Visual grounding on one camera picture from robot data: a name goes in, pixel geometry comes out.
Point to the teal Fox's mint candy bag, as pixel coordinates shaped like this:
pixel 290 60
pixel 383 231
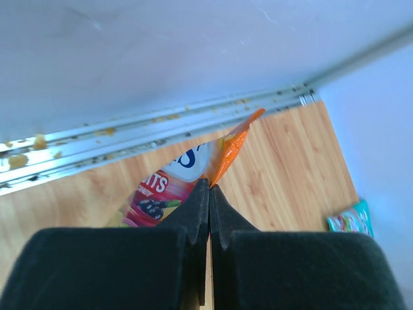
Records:
pixel 353 220

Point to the aluminium frame post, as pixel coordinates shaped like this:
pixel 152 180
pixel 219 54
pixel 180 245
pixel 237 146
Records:
pixel 375 51

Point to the orange Fox's fruits candy bag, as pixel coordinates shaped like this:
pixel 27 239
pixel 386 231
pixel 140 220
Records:
pixel 162 192

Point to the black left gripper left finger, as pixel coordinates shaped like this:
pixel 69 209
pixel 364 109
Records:
pixel 161 267

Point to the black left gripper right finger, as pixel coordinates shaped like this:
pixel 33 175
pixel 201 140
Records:
pixel 255 269

